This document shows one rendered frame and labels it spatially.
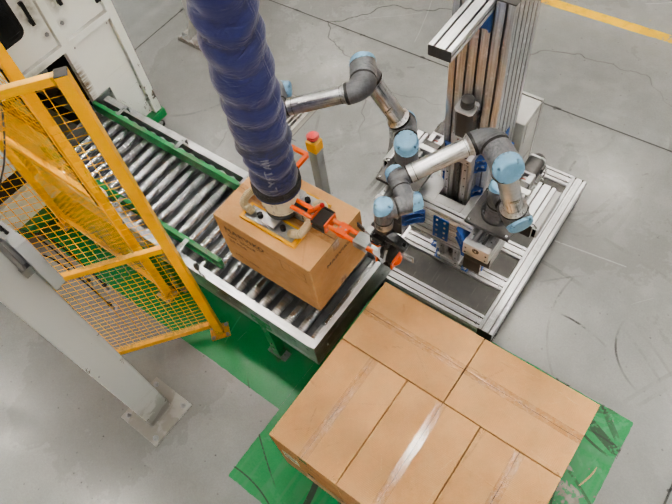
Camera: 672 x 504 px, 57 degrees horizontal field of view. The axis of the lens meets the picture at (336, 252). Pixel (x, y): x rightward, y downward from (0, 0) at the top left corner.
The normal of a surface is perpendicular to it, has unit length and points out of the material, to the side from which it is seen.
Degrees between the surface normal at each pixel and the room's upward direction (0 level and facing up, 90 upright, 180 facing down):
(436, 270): 0
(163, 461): 0
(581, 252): 0
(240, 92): 82
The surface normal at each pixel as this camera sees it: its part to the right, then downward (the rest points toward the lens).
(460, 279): -0.10, -0.53
